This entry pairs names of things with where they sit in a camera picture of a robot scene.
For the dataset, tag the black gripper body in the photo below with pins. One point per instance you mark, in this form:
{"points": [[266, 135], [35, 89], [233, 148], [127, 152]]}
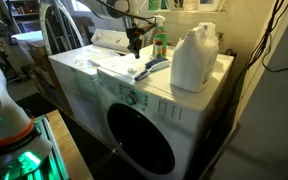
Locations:
{"points": [[135, 35]]}

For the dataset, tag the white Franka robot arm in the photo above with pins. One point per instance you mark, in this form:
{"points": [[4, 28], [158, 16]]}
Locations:
{"points": [[4, 110]]}

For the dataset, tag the green spray bottle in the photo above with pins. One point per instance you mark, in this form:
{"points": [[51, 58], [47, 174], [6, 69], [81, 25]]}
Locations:
{"points": [[159, 40]]}

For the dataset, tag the green bottle on shelf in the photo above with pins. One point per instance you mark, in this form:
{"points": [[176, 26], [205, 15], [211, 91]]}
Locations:
{"points": [[153, 4]]}

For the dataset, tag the teal bottle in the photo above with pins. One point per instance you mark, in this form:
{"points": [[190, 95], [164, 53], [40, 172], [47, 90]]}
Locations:
{"points": [[164, 3]]}

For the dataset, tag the white front-load washing machine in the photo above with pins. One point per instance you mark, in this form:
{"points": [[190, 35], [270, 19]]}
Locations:
{"points": [[190, 133]]}

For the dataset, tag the blue bristle brush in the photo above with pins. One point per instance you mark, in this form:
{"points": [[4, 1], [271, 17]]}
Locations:
{"points": [[155, 64]]}

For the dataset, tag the washer control knob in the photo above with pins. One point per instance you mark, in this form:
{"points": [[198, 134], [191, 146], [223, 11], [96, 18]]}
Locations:
{"points": [[131, 99]]}

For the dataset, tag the large white plastic jug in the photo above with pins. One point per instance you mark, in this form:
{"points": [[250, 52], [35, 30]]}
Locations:
{"points": [[192, 63]]}

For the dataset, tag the white top-load dryer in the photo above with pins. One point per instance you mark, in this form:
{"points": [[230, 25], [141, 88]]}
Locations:
{"points": [[74, 86]]}

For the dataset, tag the white box with blue label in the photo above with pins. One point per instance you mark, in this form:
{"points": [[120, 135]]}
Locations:
{"points": [[208, 4]]}

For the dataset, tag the white metal rack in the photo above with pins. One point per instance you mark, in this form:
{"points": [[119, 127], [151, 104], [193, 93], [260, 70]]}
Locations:
{"points": [[55, 30]]}

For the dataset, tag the dark round washer door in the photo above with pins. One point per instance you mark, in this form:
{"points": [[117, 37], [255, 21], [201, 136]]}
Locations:
{"points": [[140, 140]]}

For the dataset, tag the brown cardboard box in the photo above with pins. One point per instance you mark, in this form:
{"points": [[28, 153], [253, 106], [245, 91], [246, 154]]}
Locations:
{"points": [[40, 63]]}

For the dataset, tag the white plastic tub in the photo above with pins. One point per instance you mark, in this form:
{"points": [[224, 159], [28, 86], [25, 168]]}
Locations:
{"points": [[27, 36]]}

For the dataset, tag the dark storage shelf unit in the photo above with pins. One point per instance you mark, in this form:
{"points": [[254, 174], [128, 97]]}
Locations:
{"points": [[24, 13]]}

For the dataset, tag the wooden board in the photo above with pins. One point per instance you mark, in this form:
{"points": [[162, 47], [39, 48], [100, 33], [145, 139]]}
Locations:
{"points": [[67, 146]]}

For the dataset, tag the white wall shelf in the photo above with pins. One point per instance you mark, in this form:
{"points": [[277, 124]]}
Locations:
{"points": [[184, 11]]}

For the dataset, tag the wall water valve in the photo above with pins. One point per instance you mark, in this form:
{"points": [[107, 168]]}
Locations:
{"points": [[221, 36]]}

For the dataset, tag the green-lit robot base frame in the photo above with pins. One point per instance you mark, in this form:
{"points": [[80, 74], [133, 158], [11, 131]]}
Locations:
{"points": [[55, 166]]}

